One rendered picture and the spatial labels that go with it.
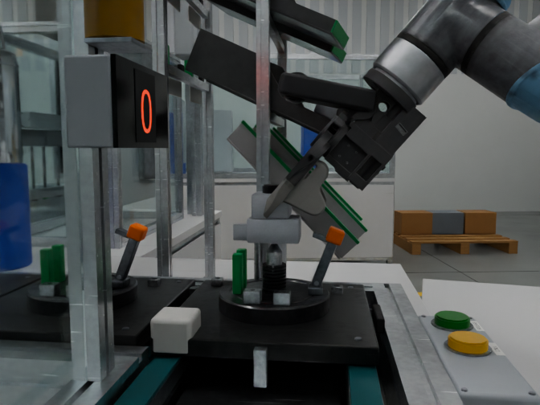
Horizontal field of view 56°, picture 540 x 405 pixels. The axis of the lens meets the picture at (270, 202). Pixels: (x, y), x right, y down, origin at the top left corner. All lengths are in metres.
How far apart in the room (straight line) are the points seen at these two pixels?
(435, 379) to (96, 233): 0.33
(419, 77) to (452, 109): 9.29
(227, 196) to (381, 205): 1.40
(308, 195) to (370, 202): 4.12
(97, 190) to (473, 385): 0.38
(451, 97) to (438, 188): 1.66
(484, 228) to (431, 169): 3.34
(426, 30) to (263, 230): 0.29
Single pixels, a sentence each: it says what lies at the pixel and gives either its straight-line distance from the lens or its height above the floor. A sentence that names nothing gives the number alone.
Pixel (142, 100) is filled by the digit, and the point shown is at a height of 1.21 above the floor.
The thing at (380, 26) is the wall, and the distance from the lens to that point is 9.65.
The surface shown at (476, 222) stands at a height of 0.28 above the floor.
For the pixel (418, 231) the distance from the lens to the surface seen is 6.30.
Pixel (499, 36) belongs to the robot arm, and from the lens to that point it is 0.60.
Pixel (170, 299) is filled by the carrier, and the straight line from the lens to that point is 0.70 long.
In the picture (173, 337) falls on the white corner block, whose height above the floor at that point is 0.97.
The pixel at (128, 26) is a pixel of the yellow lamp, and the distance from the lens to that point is 0.46.
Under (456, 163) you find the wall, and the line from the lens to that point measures 9.91.
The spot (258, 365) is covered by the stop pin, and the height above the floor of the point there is 0.95.
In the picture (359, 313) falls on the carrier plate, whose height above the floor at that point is 0.97.
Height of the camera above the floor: 1.17
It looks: 6 degrees down
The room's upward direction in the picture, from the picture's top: straight up
